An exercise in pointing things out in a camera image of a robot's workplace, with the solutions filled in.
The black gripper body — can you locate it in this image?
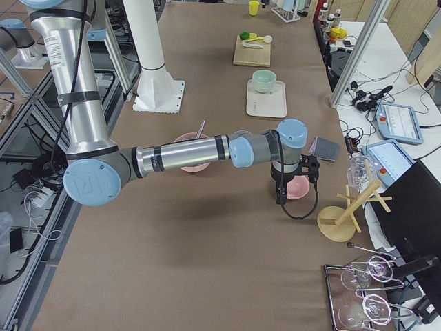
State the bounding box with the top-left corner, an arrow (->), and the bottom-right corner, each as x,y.
271,155 -> 320,204

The small pink bowl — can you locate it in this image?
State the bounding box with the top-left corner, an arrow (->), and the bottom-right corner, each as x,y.
287,176 -> 309,200

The white ceramic spoon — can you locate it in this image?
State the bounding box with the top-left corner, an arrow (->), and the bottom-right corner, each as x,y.
242,38 -> 263,48

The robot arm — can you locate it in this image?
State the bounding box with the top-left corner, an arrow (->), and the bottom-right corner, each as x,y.
25,1 -> 320,206

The green bowl stack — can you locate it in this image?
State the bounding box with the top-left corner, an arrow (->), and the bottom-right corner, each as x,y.
252,70 -> 276,93

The large pink bowl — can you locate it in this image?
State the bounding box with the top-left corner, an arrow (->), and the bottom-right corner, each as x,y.
174,132 -> 210,173

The grey folded cloth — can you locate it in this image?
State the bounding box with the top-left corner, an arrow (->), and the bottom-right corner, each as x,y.
309,137 -> 341,163

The clear plastic bottle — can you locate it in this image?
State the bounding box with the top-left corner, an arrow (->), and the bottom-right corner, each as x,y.
347,155 -> 377,192

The wooden mug tree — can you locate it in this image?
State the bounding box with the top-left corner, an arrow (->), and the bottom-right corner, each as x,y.
317,177 -> 392,242

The cream serving tray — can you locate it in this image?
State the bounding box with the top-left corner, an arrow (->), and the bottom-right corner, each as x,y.
246,79 -> 287,119

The lower teach pendant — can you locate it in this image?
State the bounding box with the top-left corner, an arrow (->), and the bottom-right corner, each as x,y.
362,139 -> 415,187

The teach pendant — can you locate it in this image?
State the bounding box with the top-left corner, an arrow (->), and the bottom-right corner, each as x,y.
376,102 -> 424,145
362,139 -> 415,187

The upper teach pendant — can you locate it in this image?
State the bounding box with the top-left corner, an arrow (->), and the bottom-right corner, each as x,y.
376,102 -> 424,145

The metal ice scoop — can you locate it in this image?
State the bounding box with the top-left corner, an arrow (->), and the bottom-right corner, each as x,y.
196,120 -> 206,139

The black computer monitor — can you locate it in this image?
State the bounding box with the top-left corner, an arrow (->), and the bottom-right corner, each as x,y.
369,161 -> 440,314

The wooden cutting board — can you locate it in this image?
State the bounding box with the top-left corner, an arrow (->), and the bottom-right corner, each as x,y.
233,36 -> 271,68

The wine glass rack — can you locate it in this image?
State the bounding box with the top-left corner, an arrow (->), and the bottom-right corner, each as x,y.
324,241 -> 413,330

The yellow plastic cup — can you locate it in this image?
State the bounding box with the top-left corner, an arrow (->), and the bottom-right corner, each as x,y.
248,0 -> 260,17

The white wire cup rack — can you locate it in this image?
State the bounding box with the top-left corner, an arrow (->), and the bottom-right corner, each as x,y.
271,0 -> 306,23

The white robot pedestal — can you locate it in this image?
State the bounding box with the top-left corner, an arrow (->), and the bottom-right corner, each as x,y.
123,0 -> 185,114

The aluminium frame post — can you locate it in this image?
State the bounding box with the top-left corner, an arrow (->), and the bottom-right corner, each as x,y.
329,0 -> 390,108

